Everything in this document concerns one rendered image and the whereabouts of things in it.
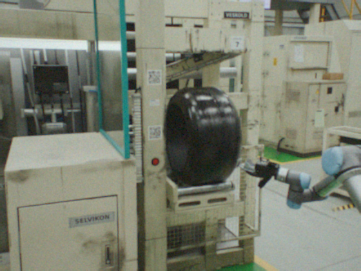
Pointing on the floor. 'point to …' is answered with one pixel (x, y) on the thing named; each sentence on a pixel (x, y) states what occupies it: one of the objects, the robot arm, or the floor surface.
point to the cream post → (151, 54)
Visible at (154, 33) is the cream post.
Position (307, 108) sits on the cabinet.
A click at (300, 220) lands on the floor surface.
